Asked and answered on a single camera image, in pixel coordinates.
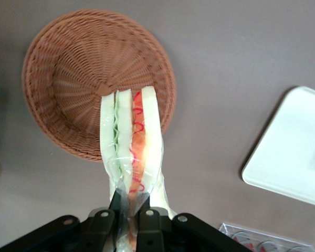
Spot cream plastic tray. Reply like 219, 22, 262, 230
241, 86, 315, 209

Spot clear acrylic bottle rack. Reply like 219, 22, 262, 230
218, 222, 313, 252

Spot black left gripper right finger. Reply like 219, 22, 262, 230
135, 196, 172, 252

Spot round brown wicker basket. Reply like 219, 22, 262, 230
21, 9, 177, 163

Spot triangle sandwich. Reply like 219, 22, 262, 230
98, 86, 176, 252

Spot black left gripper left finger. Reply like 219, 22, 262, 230
80, 191, 121, 252

